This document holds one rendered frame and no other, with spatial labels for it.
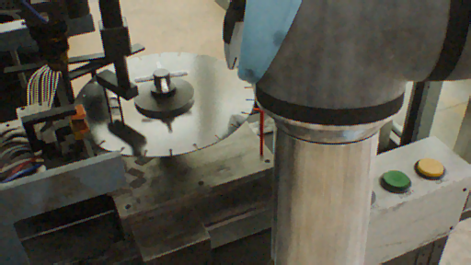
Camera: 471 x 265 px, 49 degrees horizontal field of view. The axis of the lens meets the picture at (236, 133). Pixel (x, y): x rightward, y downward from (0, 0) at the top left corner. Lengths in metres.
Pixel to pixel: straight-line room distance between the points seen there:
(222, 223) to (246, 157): 0.13
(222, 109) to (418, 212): 0.37
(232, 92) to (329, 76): 0.62
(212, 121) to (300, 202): 0.49
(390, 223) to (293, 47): 0.57
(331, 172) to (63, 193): 0.48
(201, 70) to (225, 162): 0.20
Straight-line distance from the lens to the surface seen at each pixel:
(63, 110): 0.92
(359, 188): 0.42
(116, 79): 0.91
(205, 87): 0.98
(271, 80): 0.38
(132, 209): 0.90
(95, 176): 0.79
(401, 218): 0.89
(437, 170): 0.91
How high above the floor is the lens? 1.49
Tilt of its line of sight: 39 degrees down
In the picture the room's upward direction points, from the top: 2 degrees counter-clockwise
